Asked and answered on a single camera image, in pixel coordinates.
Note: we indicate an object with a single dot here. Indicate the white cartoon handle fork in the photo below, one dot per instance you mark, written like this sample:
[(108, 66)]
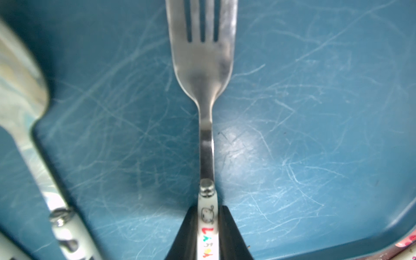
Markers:
[(203, 58)]

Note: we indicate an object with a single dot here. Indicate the cow pattern handle fork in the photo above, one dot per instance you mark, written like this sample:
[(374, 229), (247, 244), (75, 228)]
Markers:
[(10, 251)]

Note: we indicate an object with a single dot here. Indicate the cow pattern handle spoon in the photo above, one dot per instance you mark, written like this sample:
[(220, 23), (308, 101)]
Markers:
[(24, 101)]

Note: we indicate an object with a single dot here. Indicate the teal rectangular tray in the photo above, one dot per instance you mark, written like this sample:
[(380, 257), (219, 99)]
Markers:
[(314, 136)]

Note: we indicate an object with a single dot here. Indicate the pink strawberry handle spoon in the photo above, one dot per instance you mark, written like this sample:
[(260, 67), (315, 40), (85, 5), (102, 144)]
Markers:
[(408, 246)]

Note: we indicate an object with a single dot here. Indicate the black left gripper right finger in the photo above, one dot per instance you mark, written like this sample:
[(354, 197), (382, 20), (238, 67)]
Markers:
[(231, 242)]

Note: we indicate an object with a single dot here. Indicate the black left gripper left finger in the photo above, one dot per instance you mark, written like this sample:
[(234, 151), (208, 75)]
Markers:
[(184, 246)]

